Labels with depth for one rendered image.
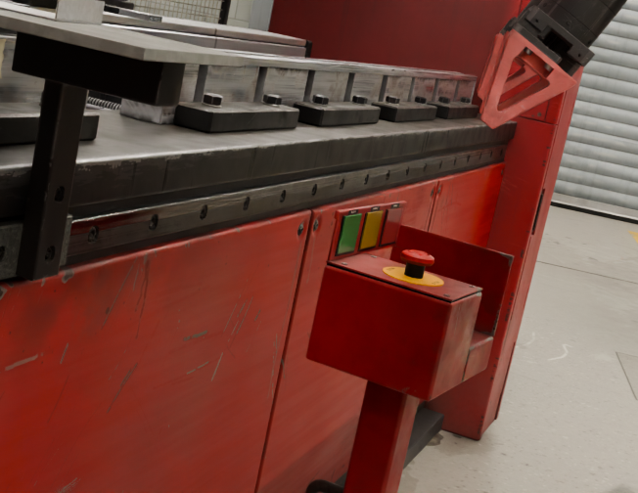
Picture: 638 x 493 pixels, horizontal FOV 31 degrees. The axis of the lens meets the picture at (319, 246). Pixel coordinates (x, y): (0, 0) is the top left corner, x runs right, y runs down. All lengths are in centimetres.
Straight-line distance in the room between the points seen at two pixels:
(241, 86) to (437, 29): 151
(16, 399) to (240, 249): 47
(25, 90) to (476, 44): 202
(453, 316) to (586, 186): 746
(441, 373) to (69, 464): 41
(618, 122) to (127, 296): 759
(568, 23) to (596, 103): 767
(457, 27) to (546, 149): 40
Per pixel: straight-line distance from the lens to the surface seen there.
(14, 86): 119
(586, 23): 100
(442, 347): 127
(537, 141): 306
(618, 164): 873
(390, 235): 145
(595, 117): 867
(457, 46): 310
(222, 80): 161
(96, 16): 107
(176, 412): 145
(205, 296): 142
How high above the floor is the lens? 105
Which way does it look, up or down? 11 degrees down
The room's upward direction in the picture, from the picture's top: 12 degrees clockwise
